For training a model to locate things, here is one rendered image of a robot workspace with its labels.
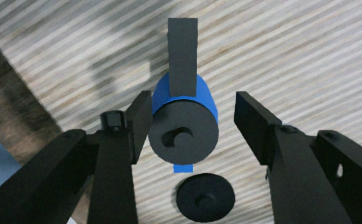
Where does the black round disc with center stud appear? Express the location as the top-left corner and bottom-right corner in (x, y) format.
(176, 173), (236, 223)

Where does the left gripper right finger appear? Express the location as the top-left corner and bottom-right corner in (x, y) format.
(233, 91), (362, 224)

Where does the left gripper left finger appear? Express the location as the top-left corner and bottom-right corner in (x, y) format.
(0, 90), (153, 224)

